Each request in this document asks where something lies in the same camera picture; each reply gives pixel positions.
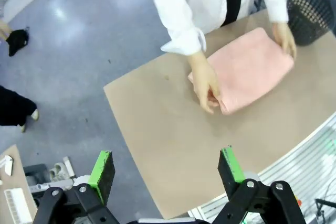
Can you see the black box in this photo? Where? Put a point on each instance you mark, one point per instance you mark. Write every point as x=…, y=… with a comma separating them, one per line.
x=36, y=172

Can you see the bystander black shoe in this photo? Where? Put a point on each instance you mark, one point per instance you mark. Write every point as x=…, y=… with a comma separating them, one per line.
x=17, y=41

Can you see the white power strip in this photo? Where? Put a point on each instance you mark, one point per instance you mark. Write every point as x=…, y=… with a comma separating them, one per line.
x=68, y=166

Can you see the small brown side table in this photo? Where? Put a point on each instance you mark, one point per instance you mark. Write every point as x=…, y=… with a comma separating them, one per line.
x=15, y=179

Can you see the black perforated plastic basket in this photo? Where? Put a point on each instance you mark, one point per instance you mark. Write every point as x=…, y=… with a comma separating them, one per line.
x=309, y=19

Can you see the person's right forearm white sleeve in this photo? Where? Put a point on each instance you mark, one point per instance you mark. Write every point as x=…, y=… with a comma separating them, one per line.
x=178, y=24

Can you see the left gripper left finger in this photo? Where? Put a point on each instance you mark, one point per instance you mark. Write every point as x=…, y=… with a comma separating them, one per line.
x=103, y=176

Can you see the white vented device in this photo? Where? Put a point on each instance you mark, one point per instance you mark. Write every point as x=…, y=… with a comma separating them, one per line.
x=17, y=204

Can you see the bystander black trouser leg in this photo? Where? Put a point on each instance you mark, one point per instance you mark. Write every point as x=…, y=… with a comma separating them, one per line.
x=13, y=106

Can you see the person's right hand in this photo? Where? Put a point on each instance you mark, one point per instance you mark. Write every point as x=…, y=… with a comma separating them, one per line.
x=206, y=82

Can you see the pink towel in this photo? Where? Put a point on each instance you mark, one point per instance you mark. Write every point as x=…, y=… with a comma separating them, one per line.
x=249, y=72

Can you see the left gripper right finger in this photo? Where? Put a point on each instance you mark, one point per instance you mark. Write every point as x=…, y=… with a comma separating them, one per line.
x=231, y=174

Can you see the person's left hand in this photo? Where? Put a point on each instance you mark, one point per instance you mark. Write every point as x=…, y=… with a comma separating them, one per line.
x=286, y=40

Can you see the white slotted aluminium base plate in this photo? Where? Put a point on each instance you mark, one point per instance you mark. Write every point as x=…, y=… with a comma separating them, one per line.
x=302, y=161

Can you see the white phone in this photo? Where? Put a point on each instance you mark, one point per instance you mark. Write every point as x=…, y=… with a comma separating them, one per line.
x=8, y=165

